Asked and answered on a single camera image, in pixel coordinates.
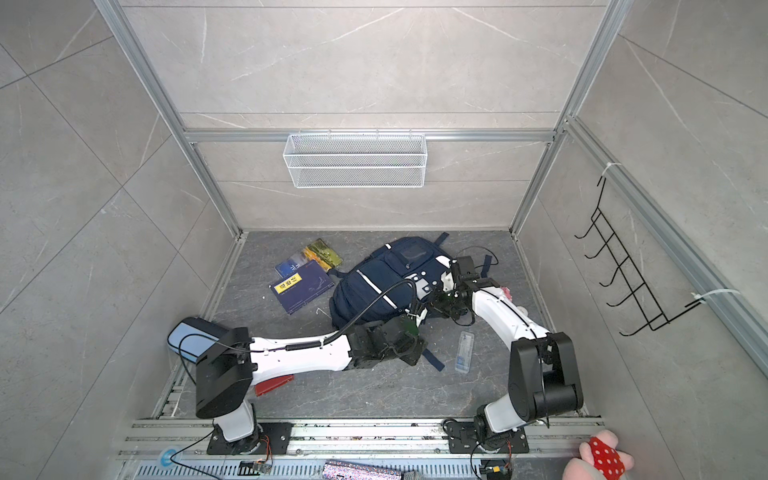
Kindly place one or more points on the black wall hook rack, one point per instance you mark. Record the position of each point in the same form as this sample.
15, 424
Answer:
626, 272

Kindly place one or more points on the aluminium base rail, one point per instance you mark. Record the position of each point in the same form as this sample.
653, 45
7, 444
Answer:
299, 448

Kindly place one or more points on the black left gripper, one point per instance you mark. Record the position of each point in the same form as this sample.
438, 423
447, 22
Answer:
421, 346

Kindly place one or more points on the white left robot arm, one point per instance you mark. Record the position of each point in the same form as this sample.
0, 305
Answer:
232, 365

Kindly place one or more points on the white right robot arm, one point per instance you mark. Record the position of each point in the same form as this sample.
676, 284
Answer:
543, 375

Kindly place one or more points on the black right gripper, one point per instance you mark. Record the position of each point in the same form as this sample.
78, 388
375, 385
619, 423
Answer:
435, 304

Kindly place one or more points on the navy blue student backpack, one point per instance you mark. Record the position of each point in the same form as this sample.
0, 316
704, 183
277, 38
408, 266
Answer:
388, 283

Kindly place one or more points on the white wire mesh basket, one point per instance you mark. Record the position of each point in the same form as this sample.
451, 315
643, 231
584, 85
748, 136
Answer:
360, 160

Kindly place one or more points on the small pink toy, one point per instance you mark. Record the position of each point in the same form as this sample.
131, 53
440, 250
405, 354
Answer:
507, 293

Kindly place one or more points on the clear plastic ruler case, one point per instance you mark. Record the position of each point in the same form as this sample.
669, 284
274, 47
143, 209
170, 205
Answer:
465, 352

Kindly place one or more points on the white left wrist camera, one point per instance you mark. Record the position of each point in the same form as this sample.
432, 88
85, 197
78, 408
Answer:
419, 314

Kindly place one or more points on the Animal Farm colourful book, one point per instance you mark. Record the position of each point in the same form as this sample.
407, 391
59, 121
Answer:
318, 251

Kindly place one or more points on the dark blue book yellow label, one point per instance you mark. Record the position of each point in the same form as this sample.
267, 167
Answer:
307, 283

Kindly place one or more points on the purple glitter microphone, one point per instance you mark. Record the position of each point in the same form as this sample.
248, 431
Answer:
341, 470

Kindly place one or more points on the red wallet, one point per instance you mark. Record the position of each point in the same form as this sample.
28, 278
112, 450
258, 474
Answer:
272, 384

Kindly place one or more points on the pink plush toy red heart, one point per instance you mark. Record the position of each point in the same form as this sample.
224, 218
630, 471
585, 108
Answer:
599, 459

